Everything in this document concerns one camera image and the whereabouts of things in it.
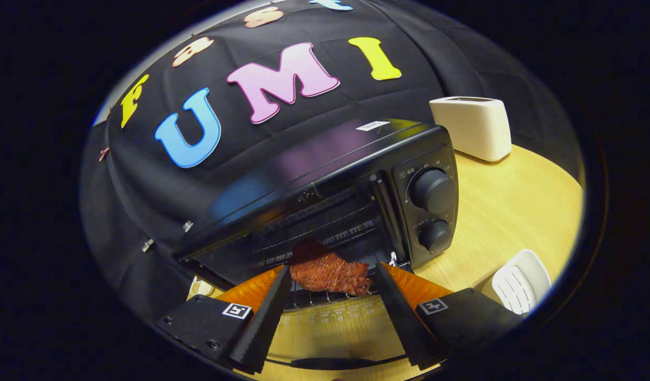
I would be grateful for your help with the white bread toaster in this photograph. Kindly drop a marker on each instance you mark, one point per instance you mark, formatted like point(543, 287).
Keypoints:
point(473, 129)

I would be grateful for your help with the silver cloth clip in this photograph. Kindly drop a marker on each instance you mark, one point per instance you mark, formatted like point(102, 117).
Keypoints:
point(147, 245)

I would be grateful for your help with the small white seasoning dish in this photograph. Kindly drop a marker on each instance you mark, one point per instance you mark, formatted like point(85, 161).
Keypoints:
point(199, 288)

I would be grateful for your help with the black toaster oven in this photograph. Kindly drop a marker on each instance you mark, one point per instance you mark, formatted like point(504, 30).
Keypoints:
point(325, 159)

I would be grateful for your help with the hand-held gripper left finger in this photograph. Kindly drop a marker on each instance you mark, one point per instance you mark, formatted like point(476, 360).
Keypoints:
point(267, 323)

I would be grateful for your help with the black backdrop cloth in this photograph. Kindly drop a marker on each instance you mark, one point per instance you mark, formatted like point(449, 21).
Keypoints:
point(145, 201)

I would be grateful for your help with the small silver shaker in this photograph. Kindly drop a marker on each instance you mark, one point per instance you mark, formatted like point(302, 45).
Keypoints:
point(188, 226)

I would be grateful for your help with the white plastic tray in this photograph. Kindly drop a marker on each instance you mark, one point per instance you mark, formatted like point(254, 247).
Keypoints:
point(521, 280)

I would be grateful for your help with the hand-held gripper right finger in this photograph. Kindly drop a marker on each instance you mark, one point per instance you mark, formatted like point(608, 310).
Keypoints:
point(402, 317)

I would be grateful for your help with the copper cloth clip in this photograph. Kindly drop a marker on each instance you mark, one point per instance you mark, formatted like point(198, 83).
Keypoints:
point(104, 154)

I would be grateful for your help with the red meat slice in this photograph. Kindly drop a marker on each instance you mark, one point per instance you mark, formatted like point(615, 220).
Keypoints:
point(325, 272)

